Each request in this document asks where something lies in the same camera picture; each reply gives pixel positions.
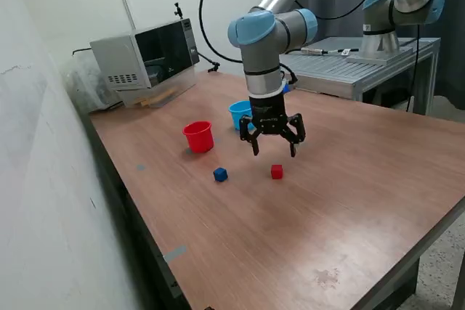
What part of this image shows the large grey tape strip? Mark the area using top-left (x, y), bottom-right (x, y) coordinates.
top-left (163, 245), bottom-right (188, 264)

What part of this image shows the thin white rod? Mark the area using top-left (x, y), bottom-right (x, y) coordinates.
top-left (121, 0), bottom-right (137, 31)

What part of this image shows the dark grey curtain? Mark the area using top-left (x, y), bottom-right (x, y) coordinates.
top-left (281, 0), bottom-right (465, 111)

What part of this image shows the long black wrist cable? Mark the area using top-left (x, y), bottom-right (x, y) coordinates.
top-left (198, 0), bottom-right (386, 64)

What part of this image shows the blue plastic cup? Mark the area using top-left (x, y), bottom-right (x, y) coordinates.
top-left (227, 100), bottom-right (255, 131)

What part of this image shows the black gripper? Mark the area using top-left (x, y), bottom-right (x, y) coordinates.
top-left (238, 91), bottom-right (307, 158)

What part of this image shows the black clamp mount with cable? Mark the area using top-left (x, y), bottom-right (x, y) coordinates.
top-left (198, 52), bottom-right (221, 73)

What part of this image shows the clear plastic stand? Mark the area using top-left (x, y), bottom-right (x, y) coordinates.
top-left (118, 69), bottom-right (199, 110)

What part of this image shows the black hanging cable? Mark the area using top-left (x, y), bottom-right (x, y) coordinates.
top-left (405, 23), bottom-right (421, 112)

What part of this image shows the clear plastic bag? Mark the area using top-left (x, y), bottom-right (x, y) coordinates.
top-left (60, 50), bottom-right (123, 115)

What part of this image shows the light wooden strip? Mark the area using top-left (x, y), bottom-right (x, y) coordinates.
top-left (132, 87), bottom-right (178, 108)

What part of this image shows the aluminium profile table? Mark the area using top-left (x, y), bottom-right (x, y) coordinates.
top-left (279, 36), bottom-right (442, 117)

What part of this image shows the grey microwave oven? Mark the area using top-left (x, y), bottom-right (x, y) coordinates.
top-left (89, 18), bottom-right (201, 91)

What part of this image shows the red plastic cup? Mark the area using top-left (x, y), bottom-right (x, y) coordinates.
top-left (182, 120), bottom-right (215, 154)

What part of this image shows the aluminium robot mounting plate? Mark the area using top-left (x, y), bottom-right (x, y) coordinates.
top-left (346, 46), bottom-right (414, 67)

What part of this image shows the blue cube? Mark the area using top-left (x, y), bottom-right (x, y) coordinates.
top-left (212, 166), bottom-right (229, 183)

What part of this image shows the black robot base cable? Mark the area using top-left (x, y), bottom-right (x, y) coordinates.
top-left (300, 46), bottom-right (361, 56)

